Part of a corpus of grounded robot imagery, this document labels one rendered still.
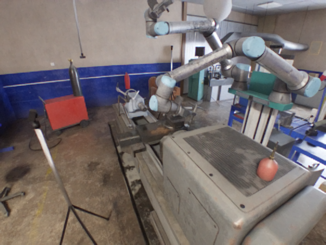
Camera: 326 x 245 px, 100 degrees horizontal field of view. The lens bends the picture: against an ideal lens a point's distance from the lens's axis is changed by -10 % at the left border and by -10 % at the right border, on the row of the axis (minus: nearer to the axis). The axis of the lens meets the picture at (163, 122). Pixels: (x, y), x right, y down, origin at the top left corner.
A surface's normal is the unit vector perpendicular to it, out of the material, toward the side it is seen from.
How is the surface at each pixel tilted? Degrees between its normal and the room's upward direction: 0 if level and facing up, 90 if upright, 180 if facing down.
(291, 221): 0
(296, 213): 0
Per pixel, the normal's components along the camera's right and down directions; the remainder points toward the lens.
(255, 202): 0.00, -0.90
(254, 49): 0.04, 0.39
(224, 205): -0.64, -0.51
